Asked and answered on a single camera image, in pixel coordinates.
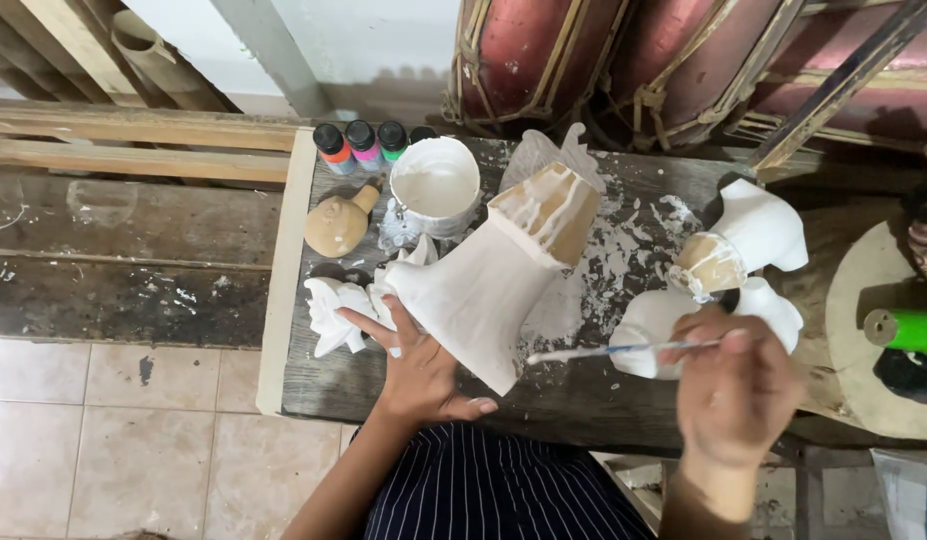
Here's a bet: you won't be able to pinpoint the person's right hand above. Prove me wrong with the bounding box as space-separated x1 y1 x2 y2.
658 303 805 471

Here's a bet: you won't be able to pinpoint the person's left hand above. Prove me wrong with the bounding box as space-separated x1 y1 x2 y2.
336 294 500 427

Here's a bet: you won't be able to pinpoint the thin paintbrush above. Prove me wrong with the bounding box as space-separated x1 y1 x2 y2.
526 338 734 367

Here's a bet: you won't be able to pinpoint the large white painted wooden torso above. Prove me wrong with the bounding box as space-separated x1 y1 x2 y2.
384 161 604 397

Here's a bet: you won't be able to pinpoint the small white painted torso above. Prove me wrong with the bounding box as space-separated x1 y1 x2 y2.
609 276 805 381

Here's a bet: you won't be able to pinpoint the small white torso bare base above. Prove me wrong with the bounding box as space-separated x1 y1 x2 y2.
666 177 810 303

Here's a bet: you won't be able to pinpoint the round wooden board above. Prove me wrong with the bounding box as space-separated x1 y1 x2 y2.
824 216 927 441

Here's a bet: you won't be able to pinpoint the green tube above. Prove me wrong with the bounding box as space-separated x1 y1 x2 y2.
863 308 927 356

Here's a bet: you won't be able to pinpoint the black round object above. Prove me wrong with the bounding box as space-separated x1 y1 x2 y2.
873 348 927 407

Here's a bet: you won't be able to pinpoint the clear plastic bag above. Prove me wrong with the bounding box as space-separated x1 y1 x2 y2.
499 123 608 195

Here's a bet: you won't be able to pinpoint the white sack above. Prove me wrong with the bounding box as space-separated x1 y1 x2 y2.
870 447 927 540

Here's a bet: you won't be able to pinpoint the navy striped apron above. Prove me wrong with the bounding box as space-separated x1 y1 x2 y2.
360 422 654 540

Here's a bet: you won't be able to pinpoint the dark wooden slat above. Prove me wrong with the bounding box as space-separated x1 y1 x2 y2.
748 0 927 175

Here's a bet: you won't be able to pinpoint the white paint bucket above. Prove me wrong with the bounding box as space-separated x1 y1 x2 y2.
387 136 484 243

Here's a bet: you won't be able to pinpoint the green paint bottle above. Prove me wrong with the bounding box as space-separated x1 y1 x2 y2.
378 120 409 165

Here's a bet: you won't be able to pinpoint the white carved ornament piece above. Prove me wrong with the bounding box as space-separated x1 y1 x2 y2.
304 276 379 360

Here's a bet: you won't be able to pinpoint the unpainted wooden head carving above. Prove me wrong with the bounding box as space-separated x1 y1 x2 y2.
303 182 383 259

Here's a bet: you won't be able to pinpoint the pink paint bottle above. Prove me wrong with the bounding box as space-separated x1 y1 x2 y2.
345 119 384 173

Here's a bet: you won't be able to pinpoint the orange paint bottle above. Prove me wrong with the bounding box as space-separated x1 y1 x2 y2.
312 123 357 176

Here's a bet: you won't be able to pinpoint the dark wooden bench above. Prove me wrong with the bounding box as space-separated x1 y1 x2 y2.
0 171 286 351

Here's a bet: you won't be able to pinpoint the light wooden planks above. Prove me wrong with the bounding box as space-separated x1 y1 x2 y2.
0 99 303 185

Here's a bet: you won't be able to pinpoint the bamboo tube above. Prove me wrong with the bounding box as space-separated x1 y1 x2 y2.
109 9 209 114

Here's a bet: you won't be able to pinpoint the leaning wooden beams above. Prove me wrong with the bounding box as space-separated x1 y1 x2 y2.
0 0 243 115

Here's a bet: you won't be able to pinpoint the red drum with rope lacing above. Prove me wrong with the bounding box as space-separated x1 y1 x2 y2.
442 0 631 127
741 0 927 147
606 0 805 147

